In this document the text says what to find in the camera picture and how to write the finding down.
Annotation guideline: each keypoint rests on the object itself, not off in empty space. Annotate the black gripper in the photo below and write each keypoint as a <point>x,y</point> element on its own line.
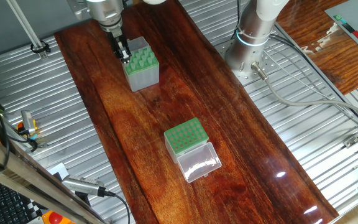
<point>117,40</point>

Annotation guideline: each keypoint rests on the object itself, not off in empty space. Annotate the tall translucent green tip box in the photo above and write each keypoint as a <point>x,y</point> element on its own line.
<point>146,80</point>

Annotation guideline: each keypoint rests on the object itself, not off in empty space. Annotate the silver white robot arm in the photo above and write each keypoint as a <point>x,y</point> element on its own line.
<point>250,37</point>

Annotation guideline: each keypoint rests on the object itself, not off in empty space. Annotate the aluminium pole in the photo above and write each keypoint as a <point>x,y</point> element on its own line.
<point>26,28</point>

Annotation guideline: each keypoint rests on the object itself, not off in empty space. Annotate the low green rack tip box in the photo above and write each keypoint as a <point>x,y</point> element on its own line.
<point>185,137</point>

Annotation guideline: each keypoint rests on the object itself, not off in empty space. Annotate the orange yellow plastic object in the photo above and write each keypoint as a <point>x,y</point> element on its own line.
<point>19,126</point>

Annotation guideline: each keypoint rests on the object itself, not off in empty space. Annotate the white paper sheet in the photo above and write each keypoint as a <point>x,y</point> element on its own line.
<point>59,170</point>

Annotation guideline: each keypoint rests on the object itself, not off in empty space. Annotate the yellow button box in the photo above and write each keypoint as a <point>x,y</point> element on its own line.
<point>68,221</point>

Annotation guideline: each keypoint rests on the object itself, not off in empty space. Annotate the red emergency stop button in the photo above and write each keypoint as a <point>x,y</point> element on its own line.
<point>55,218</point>

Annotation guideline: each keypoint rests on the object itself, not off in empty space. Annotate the glossy brown wooden board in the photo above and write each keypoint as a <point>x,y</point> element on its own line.
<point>244,186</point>

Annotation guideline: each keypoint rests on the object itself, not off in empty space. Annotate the black keyboard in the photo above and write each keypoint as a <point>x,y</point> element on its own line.
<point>2,205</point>

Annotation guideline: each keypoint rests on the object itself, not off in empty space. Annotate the scuffed brown wooden board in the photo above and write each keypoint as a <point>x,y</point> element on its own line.
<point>322,56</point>

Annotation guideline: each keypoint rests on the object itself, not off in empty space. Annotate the green block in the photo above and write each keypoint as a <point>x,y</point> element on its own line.
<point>337,17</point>

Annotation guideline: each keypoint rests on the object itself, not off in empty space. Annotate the teal block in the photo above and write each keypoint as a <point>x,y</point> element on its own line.
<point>343,21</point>

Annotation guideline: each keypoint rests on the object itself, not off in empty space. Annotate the black block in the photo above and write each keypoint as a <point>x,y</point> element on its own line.
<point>348,28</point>

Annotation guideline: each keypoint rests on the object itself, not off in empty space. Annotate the red block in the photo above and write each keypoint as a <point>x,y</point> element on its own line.
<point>357,34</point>

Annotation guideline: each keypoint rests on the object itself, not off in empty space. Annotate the small silver camera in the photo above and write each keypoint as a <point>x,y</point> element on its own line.
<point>28,121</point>

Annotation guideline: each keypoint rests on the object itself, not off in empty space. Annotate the long silver depth camera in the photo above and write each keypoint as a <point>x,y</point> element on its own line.
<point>82,185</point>

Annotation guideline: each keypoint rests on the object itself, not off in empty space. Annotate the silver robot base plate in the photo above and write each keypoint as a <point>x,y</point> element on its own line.
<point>269,62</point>

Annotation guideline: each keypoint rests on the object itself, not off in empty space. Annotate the black camera stand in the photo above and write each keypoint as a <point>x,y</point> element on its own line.
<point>82,199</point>

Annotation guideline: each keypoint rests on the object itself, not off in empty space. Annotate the steel frame bar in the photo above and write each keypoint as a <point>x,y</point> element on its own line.
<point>26,174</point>

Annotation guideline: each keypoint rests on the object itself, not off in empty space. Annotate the aluminium corner bracket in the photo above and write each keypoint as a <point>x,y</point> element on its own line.
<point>351,141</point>

